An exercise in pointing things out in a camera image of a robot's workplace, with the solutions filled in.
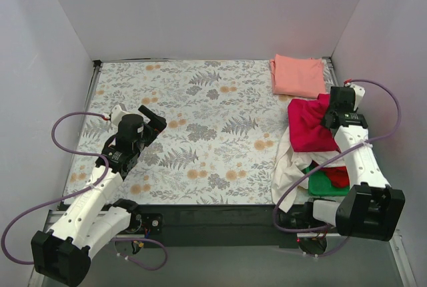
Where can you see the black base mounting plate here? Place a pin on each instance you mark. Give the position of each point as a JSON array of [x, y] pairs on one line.
[[199, 226]]

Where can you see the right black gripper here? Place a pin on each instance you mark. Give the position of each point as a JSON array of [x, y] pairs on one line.
[[332, 119]]

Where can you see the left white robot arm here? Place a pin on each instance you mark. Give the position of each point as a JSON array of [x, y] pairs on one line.
[[111, 168]]

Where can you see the green plastic tray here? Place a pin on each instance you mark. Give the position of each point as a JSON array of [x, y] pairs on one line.
[[320, 186]]

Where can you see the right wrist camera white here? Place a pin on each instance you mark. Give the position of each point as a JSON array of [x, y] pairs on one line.
[[359, 94]]

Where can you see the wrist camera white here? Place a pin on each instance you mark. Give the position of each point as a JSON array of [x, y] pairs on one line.
[[359, 94], [117, 112]]

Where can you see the magenta red t shirt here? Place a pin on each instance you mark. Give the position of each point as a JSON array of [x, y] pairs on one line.
[[306, 131]]

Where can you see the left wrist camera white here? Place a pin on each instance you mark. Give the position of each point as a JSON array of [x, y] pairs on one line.
[[117, 112]]

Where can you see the floral patterned table mat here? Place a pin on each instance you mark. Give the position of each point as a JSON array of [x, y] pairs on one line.
[[223, 128]]

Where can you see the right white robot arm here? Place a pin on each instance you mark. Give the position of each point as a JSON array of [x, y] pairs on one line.
[[371, 209]]

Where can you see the folded salmon pink t shirt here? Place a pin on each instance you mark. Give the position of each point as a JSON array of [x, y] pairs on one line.
[[297, 77]]

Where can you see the red t shirt in tray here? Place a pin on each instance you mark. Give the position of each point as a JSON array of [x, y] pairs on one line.
[[338, 176]]

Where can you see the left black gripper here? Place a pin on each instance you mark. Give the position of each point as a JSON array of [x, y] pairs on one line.
[[152, 123]]

